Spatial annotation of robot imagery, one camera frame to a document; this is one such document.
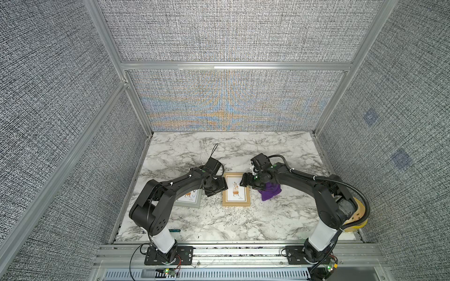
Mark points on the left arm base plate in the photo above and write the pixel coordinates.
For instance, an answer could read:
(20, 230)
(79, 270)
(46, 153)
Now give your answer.
(180, 256)

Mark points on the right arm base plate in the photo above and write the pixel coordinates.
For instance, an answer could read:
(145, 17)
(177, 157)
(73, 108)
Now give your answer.
(299, 254)

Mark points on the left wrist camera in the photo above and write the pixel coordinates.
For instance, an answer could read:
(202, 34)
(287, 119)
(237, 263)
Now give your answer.
(212, 166)

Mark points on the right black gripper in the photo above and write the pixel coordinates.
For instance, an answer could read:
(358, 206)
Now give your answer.
(246, 180)

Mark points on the grey green picture frame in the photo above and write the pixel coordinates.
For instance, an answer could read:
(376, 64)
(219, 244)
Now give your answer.
(191, 199)

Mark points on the purple cloth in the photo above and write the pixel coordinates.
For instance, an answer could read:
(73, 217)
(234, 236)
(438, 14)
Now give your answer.
(270, 190)

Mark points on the light wooden picture frame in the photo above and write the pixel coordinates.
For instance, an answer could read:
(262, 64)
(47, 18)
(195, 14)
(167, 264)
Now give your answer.
(236, 195)

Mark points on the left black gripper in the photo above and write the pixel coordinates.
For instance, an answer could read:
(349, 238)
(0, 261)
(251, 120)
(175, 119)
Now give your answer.
(222, 185)

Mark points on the aluminium front rail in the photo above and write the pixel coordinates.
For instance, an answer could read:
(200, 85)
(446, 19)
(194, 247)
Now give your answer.
(240, 255)

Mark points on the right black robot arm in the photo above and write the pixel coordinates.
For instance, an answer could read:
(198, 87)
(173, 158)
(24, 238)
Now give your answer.
(336, 207)

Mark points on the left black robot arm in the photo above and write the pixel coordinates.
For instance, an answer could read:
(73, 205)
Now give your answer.
(153, 207)

